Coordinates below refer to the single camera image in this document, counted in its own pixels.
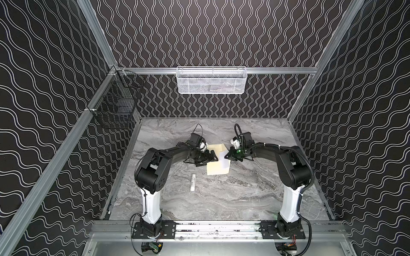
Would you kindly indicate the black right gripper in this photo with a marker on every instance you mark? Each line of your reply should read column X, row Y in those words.
column 234, row 153

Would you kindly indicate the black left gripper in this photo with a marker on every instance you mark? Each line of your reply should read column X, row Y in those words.
column 203, row 156

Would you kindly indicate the cream envelope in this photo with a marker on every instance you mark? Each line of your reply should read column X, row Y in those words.
column 213, row 168

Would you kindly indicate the white glue stick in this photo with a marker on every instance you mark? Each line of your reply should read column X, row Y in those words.
column 193, row 182

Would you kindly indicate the white paper letter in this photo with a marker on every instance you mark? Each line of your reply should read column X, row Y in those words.
column 224, row 163

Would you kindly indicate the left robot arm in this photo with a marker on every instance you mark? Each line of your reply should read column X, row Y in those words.
column 152, row 172

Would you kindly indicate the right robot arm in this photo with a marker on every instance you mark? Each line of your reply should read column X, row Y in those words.
column 293, row 168

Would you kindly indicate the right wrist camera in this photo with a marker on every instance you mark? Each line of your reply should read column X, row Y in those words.
column 235, row 142

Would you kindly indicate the white wire mesh basket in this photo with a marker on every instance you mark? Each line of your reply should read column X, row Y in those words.
column 211, row 80

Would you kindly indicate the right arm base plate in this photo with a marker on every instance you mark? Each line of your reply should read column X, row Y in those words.
column 280, row 230

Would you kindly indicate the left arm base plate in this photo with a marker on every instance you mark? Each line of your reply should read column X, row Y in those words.
column 164, row 229

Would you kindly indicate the black wire basket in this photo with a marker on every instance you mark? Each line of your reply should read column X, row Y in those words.
column 117, row 107

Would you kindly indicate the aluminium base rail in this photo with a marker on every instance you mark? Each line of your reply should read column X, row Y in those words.
column 216, row 231

